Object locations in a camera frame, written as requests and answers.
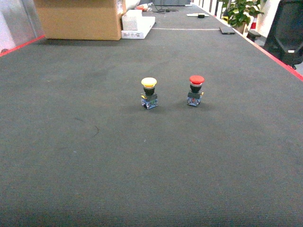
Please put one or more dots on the yellow mushroom push button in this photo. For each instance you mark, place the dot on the yellow mushroom push button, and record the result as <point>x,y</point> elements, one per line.
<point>149,98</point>

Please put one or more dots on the red mushroom push button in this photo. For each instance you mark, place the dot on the red mushroom push button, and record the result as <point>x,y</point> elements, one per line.
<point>195,94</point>

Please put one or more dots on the white flat carton box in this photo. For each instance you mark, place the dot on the white flat carton box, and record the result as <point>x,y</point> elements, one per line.
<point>144,27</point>

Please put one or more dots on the small white box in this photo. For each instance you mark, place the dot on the small white box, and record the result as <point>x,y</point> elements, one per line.
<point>131,19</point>

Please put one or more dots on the black flat device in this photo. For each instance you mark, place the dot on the black flat device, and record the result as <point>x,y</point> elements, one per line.
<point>226,30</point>

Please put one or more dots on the large cardboard box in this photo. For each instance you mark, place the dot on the large cardboard box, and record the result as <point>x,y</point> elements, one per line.
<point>81,19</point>

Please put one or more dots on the green potted plant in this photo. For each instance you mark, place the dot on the green potted plant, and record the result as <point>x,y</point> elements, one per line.
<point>239,13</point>

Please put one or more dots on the black office chair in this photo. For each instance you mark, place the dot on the black office chair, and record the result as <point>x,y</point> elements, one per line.
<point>280,26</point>

